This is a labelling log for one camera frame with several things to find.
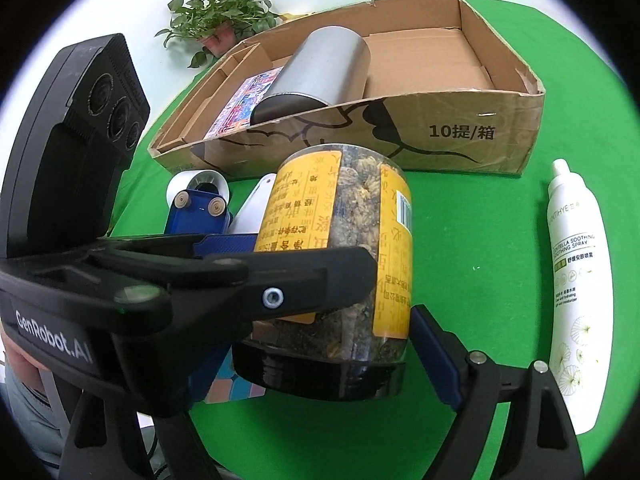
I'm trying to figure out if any silver metal tin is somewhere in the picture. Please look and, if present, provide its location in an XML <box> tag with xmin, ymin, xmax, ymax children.
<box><xmin>250</xmin><ymin>27</ymin><xmax>372</xmax><ymax>126</ymax></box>

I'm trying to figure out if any colourful printed game box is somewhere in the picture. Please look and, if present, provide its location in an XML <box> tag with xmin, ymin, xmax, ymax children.
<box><xmin>204</xmin><ymin>66</ymin><xmax>287</xmax><ymax>139</ymax></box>

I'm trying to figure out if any yellow-labelled jar with black lid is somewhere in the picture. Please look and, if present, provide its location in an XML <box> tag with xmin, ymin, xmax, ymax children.
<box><xmin>231</xmin><ymin>144</ymin><xmax>413</xmax><ymax>402</ymax></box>

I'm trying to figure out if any blue tape dispenser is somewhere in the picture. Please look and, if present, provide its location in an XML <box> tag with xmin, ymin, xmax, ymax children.
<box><xmin>164</xmin><ymin>170</ymin><xmax>236</xmax><ymax>236</ymax></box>

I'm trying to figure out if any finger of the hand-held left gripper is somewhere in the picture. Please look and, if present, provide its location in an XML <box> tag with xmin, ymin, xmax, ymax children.
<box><xmin>102</xmin><ymin>232</ymin><xmax>262</xmax><ymax>261</ymax></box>
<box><xmin>87</xmin><ymin>247</ymin><xmax>378</xmax><ymax>322</ymax></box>

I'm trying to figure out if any small cardboard box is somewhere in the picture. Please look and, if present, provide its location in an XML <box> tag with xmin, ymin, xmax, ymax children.
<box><xmin>161</xmin><ymin>42</ymin><xmax>273</xmax><ymax>153</ymax></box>

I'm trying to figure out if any small potted plant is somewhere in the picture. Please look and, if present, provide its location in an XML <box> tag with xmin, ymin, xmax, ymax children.
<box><xmin>155</xmin><ymin>0</ymin><xmax>281</xmax><ymax>68</ymax></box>

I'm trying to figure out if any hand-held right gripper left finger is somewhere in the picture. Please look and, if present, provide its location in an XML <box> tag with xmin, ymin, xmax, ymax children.
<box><xmin>57</xmin><ymin>345</ymin><xmax>236</xmax><ymax>480</ymax></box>

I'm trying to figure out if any white rounded plastic device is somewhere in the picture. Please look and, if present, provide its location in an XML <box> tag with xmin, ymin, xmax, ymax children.
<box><xmin>232</xmin><ymin>174</ymin><xmax>277</xmax><ymax>235</ymax></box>

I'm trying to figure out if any pastel puzzle cube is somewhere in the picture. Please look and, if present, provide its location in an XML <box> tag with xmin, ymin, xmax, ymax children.
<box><xmin>204</xmin><ymin>357</ymin><xmax>268</xmax><ymax>405</ymax></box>

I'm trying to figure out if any large cardboard box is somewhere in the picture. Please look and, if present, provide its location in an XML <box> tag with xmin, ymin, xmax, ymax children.
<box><xmin>148</xmin><ymin>0</ymin><xmax>546</xmax><ymax>181</ymax></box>

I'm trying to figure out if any white spray bottle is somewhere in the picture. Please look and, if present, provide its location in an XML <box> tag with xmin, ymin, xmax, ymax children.
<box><xmin>546</xmin><ymin>158</ymin><xmax>615</xmax><ymax>436</ymax></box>

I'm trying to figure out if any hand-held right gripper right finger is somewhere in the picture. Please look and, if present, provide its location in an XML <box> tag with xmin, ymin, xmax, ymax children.
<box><xmin>409</xmin><ymin>304</ymin><xmax>583</xmax><ymax>480</ymax></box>

